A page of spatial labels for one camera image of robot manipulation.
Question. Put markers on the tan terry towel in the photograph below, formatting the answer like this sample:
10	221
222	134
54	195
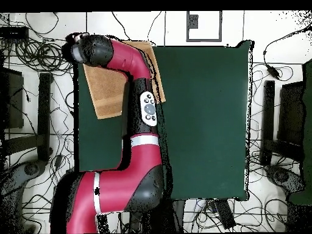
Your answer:
104	90

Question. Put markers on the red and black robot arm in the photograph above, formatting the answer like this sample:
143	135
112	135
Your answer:
121	56

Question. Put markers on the black stand foot bar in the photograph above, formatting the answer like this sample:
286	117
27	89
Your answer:
44	117
267	121

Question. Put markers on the black equipment box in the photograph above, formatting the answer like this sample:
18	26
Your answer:
291	114
13	102

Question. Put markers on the dark grey square plate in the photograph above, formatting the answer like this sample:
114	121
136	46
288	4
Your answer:
193	22

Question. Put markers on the small black power adapter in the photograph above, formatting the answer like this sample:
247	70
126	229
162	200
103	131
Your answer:
58	161

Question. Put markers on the grey stand base with caster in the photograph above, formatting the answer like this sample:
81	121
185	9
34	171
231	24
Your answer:
31	168
280	175

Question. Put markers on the dark green table cloth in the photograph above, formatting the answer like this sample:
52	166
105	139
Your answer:
207	121

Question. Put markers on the black power adapter brick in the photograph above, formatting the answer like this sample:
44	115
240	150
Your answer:
272	71

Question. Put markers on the black rectangular floor box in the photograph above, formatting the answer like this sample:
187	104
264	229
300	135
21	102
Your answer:
225	214

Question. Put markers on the grey square floor frame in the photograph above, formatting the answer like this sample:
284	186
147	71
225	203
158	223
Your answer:
204	39

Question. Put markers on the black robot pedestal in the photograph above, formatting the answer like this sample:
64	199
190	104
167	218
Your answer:
178	214

